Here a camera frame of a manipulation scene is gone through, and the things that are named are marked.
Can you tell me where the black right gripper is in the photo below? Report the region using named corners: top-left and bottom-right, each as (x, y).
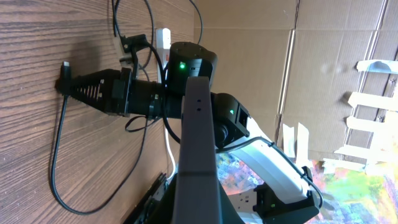
top-left (56, 68), bottom-right (132, 116)

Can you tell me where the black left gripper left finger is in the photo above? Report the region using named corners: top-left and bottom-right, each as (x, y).
top-left (146, 175), bottom-right (177, 224)

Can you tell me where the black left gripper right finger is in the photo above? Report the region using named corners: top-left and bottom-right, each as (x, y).
top-left (216, 182), bottom-right (244, 224)

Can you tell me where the black smartphone lit screen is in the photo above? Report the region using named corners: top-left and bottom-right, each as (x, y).
top-left (172, 76), bottom-right (223, 224)

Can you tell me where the black usb charging cable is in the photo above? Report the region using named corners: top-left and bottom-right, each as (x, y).
top-left (49, 0), bottom-right (203, 216)

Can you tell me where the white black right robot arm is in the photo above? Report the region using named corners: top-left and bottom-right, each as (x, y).
top-left (56, 40), bottom-right (323, 223)

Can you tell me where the white power strip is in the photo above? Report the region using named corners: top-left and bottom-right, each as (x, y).
top-left (155, 28), bottom-right (171, 69)

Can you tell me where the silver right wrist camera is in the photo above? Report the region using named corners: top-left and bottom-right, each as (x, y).
top-left (114, 36), bottom-right (132, 67)

